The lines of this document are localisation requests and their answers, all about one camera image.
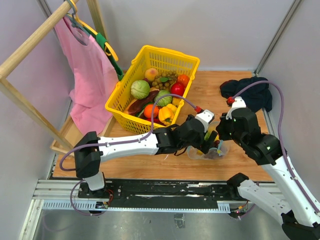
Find green custard apple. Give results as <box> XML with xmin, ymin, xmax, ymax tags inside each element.
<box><xmin>204</xmin><ymin>131</ymin><xmax>212</xmax><ymax>141</ymax></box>

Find clear zip top bag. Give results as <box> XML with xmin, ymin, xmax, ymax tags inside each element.
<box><xmin>186</xmin><ymin>121</ymin><xmax>230</xmax><ymax>160</ymax></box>

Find orange fruit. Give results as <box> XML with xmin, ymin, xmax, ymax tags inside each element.
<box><xmin>143</xmin><ymin>104</ymin><xmax>159</xmax><ymax>119</ymax></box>

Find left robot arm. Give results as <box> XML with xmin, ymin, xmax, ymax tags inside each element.
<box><xmin>74</xmin><ymin>110</ymin><xmax>215</xmax><ymax>198</ymax></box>

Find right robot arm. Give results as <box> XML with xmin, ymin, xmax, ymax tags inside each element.
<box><xmin>216</xmin><ymin>107</ymin><xmax>320</xmax><ymax>240</ymax></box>

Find dark navy cloth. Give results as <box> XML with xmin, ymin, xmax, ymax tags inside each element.
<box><xmin>219</xmin><ymin>76</ymin><xmax>273</xmax><ymax>113</ymax></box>

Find yellow bell pepper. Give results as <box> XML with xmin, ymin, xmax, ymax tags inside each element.
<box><xmin>158</xmin><ymin>103</ymin><xmax>177</xmax><ymax>126</ymax></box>

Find small yellow fruit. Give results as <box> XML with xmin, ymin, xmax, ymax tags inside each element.
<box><xmin>172</xmin><ymin>97</ymin><xmax>181</xmax><ymax>108</ymax></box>

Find red chili pepper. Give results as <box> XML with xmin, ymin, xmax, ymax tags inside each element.
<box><xmin>146</xmin><ymin>118</ymin><xmax>164</xmax><ymax>126</ymax></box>

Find red apple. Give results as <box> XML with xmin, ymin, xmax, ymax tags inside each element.
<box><xmin>170</xmin><ymin>82</ymin><xmax>185</xmax><ymax>96</ymax></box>

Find orange persimmon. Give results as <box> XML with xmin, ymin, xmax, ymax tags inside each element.
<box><xmin>177</xmin><ymin>74</ymin><xmax>190</xmax><ymax>88</ymax></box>

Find green grapes bunch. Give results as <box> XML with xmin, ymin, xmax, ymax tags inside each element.
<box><xmin>151</xmin><ymin>71</ymin><xmax>178</xmax><ymax>91</ymax></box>

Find brown sweet potato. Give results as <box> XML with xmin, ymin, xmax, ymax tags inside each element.
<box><xmin>125</xmin><ymin>90</ymin><xmax>159</xmax><ymax>116</ymax></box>

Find peach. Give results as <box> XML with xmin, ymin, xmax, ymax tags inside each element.
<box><xmin>144</xmin><ymin>68</ymin><xmax>159</xmax><ymax>82</ymax></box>

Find pink shirt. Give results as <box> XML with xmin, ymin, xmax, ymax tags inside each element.
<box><xmin>54</xmin><ymin>16</ymin><xmax>119</xmax><ymax>135</ymax></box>

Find yellow hanger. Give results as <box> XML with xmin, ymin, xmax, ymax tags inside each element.
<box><xmin>66</xmin><ymin>0</ymin><xmax>119</xmax><ymax>62</ymax></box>

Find wooden clothes rack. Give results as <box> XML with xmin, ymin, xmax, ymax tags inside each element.
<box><xmin>0</xmin><ymin>0</ymin><xmax>112</xmax><ymax>161</ymax></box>

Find green garment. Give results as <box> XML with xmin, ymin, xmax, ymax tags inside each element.
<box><xmin>83</xmin><ymin>23</ymin><xmax>125</xmax><ymax>81</ymax></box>

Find grey hanger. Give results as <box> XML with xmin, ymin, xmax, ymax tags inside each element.
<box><xmin>65</xmin><ymin>13</ymin><xmax>90</xmax><ymax>46</ymax></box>

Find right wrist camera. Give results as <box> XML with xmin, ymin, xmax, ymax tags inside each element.
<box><xmin>225</xmin><ymin>96</ymin><xmax>247</xmax><ymax>120</ymax></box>

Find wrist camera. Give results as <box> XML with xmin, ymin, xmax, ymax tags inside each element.
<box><xmin>225</xmin><ymin>96</ymin><xmax>247</xmax><ymax>120</ymax></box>
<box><xmin>195</xmin><ymin>107</ymin><xmax>215</xmax><ymax>132</ymax></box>

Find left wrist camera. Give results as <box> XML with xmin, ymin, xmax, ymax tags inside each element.
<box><xmin>195</xmin><ymin>107</ymin><xmax>215</xmax><ymax>132</ymax></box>

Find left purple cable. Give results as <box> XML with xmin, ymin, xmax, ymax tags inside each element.
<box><xmin>59</xmin><ymin>93</ymin><xmax>201</xmax><ymax>216</ymax></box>

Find purple cable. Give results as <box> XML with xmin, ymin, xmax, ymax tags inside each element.
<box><xmin>228</xmin><ymin>79</ymin><xmax>320</xmax><ymax>213</ymax></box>
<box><xmin>59</xmin><ymin>93</ymin><xmax>201</xmax><ymax>216</ymax></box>

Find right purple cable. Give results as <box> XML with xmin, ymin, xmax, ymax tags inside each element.
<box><xmin>228</xmin><ymin>79</ymin><xmax>320</xmax><ymax>213</ymax></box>

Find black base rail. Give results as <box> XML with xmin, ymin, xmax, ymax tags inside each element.
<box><xmin>77</xmin><ymin>178</ymin><xmax>245</xmax><ymax>211</ymax></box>

